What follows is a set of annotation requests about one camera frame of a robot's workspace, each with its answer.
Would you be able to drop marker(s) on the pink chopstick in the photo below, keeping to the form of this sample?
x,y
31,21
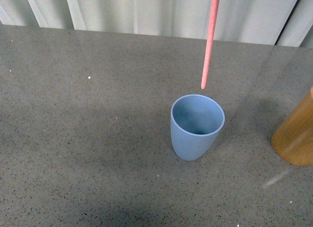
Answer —
x,y
209,42

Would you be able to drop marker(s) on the blue plastic cup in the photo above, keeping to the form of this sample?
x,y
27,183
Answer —
x,y
196,121

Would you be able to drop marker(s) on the wooden chopstick holder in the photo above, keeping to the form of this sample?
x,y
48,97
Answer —
x,y
293,140

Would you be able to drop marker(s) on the white curtain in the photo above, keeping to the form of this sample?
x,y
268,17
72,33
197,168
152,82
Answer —
x,y
271,22

